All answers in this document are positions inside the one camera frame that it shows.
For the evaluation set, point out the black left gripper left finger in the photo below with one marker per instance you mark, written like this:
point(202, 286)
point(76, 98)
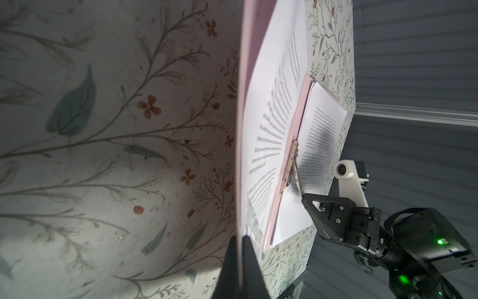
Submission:
point(227, 286)

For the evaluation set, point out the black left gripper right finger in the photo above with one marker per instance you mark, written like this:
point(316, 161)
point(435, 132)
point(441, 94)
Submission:
point(253, 284)

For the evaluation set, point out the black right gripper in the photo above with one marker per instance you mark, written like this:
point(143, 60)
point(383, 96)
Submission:
point(340, 221)

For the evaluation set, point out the printed paper sheet back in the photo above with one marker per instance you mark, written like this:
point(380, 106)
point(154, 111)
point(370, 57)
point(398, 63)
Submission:
point(320, 120)

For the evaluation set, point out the printed paper sheet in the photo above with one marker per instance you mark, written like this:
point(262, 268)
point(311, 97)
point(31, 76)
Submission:
point(320, 120)
point(270, 104)

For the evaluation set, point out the pink file folder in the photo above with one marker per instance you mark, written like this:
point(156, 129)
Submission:
point(255, 21)

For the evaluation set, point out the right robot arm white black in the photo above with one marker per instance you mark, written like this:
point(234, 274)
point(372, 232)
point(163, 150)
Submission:
point(417, 246)

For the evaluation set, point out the floral patterned table mat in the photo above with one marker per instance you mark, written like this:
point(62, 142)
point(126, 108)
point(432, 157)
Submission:
point(117, 147)

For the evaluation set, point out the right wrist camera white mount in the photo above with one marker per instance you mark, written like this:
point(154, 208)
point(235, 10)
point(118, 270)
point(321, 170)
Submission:
point(352, 180)

